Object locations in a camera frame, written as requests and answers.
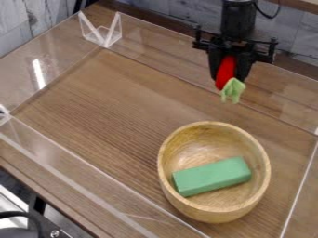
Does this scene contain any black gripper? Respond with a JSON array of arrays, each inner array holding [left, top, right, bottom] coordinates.
[[193, 25, 278, 82]]

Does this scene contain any red plush strawberry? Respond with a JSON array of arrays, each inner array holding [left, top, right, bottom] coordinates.
[[215, 56, 246, 104]]

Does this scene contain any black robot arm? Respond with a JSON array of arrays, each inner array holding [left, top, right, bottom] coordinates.
[[193, 0, 281, 82]]

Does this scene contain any wooden bowl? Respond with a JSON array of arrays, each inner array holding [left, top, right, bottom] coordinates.
[[158, 121, 272, 223]]

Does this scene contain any green rectangular block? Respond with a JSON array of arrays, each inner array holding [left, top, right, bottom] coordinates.
[[171, 157, 253, 197]]

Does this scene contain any clear acrylic corner bracket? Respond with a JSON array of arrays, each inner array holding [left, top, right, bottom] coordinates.
[[79, 11, 122, 48]]

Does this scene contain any clear acrylic tray wall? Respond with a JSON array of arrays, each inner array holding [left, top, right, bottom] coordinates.
[[0, 13, 318, 238]]

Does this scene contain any black cable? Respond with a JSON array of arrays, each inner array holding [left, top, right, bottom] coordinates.
[[0, 211, 47, 238]]

